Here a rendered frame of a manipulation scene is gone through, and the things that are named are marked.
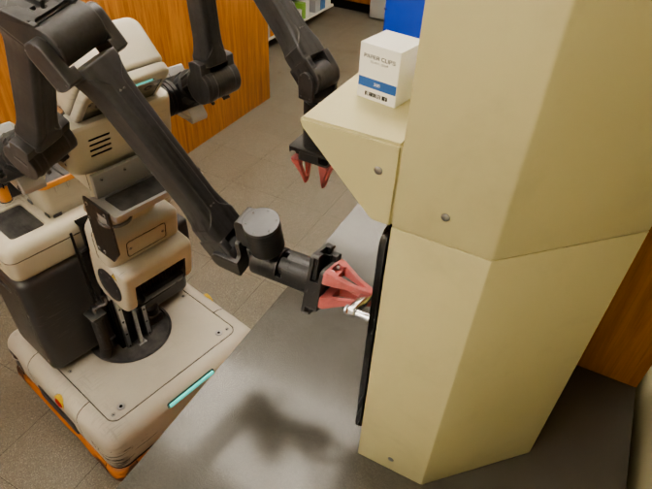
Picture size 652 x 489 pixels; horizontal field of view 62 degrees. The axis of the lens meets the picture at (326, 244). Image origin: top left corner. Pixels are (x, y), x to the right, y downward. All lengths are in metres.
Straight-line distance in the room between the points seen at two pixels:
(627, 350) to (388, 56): 0.74
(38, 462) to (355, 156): 1.81
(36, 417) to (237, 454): 1.43
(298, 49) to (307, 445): 0.71
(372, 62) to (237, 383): 0.64
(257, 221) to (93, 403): 1.20
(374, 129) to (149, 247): 1.06
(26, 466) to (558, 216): 1.93
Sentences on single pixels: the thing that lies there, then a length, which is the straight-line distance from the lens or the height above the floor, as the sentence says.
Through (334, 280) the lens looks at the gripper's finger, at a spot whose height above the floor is 1.21.
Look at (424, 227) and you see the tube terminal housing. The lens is 0.57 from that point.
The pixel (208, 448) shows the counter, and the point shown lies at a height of 0.94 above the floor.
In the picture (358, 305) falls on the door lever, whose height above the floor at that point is 1.20.
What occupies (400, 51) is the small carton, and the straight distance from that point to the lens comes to 0.58.
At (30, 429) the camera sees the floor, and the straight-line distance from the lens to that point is 2.27.
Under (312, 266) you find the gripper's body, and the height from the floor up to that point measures 1.22.
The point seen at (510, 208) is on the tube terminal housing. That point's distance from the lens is 0.53.
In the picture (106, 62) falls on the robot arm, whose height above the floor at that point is 1.48.
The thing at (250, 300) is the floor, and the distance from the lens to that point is 2.47.
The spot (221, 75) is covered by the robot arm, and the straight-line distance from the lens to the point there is 1.32.
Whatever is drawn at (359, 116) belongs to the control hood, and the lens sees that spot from 0.58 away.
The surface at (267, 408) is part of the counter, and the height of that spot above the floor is 0.94.
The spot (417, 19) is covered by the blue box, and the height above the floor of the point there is 1.57.
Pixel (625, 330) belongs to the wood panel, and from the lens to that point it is 1.09.
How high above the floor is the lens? 1.77
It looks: 40 degrees down
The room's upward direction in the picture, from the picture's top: 3 degrees clockwise
